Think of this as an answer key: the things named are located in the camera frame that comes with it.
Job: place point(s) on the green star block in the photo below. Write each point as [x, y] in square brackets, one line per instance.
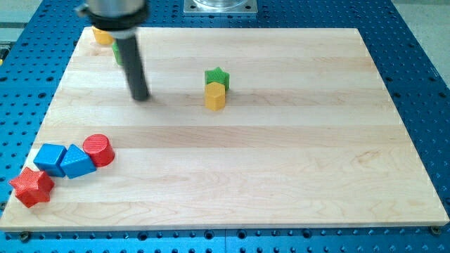
[219, 76]

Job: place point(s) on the yellow hexagon block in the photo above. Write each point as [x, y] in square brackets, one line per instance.
[215, 96]

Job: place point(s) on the yellow block at corner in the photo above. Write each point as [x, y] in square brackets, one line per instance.
[102, 37]

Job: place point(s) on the blue triangle block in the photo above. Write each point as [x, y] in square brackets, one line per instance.
[76, 163]

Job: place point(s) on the red cylinder block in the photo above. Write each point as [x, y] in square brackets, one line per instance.
[99, 149]

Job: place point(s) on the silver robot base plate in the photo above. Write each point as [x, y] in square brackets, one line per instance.
[220, 6]

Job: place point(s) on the green circle block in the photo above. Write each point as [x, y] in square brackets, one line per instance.
[116, 53]

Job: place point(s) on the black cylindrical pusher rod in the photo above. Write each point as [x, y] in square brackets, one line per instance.
[133, 68]

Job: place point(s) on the light wooden board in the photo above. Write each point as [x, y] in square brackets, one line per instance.
[309, 137]

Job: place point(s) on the blue cube block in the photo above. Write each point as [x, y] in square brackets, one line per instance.
[49, 158]

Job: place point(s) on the blue perforated metal table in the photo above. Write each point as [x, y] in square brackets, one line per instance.
[36, 63]

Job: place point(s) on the red star block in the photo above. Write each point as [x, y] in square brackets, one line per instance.
[32, 187]

